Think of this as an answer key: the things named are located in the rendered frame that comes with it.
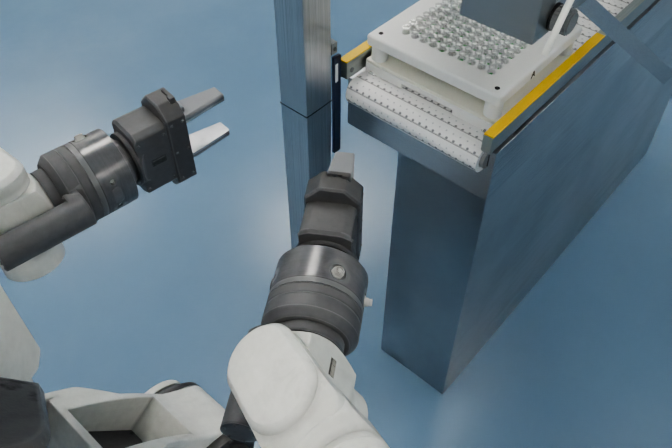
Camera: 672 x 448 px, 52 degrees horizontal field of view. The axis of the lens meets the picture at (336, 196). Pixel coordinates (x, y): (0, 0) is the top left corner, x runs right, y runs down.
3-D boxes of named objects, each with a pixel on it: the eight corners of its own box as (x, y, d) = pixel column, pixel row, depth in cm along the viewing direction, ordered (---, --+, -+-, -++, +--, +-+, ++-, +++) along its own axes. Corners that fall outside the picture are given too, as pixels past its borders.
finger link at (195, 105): (227, 102, 80) (182, 125, 77) (212, 89, 82) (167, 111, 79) (226, 91, 79) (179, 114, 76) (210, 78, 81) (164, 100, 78)
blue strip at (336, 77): (334, 153, 122) (334, 58, 107) (332, 152, 122) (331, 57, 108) (340, 149, 123) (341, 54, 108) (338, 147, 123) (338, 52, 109)
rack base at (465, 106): (451, 11, 126) (452, -1, 124) (572, 62, 115) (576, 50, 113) (365, 70, 113) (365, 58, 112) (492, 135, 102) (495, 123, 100)
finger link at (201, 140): (217, 119, 85) (174, 141, 82) (232, 132, 83) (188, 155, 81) (219, 129, 86) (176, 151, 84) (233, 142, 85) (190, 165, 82)
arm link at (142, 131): (145, 69, 78) (44, 113, 73) (191, 110, 73) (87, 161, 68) (165, 151, 87) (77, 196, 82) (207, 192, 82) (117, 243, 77)
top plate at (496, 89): (454, -15, 123) (455, -25, 121) (580, 37, 111) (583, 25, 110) (366, 44, 110) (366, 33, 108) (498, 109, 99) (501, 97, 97)
